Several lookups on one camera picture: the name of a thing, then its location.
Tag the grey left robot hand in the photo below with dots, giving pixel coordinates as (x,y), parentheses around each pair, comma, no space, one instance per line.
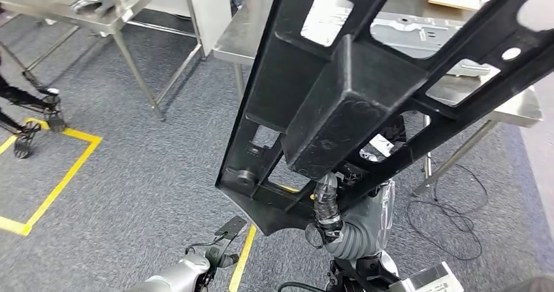
(223,259)

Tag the black plastic plate frame part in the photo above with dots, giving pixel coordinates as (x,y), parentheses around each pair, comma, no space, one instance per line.
(346,99)

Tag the grey sheet metal part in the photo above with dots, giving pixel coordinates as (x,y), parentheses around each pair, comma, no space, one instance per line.
(407,34)

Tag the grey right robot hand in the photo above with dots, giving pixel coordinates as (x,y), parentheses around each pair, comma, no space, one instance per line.
(372,212)

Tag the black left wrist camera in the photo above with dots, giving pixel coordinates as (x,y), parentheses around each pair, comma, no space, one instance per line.
(231,228)

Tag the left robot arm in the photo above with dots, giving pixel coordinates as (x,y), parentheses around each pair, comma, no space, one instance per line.
(182,275)

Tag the stainless steel workbench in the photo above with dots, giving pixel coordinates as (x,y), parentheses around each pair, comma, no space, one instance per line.
(56,4)
(246,34)

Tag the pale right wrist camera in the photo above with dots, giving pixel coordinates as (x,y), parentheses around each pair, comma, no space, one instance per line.
(428,279)

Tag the white cabinet panel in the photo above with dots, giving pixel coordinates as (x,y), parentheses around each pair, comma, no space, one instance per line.
(212,13)

